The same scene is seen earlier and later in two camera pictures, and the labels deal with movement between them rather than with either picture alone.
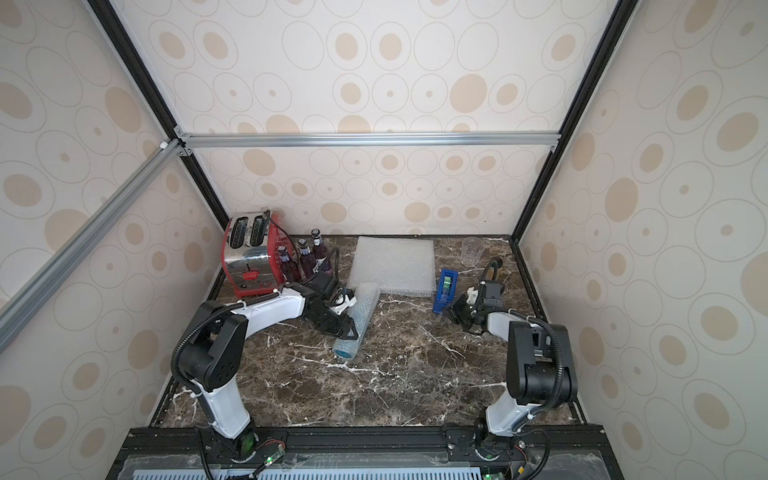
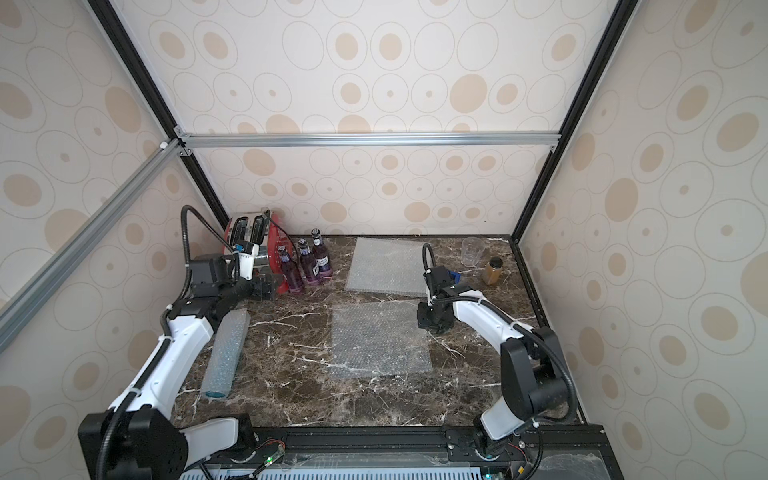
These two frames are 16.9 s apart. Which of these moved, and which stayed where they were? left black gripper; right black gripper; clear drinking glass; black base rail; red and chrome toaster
Moved: left black gripper; right black gripper
Stayed: black base rail; clear drinking glass; red and chrome toaster
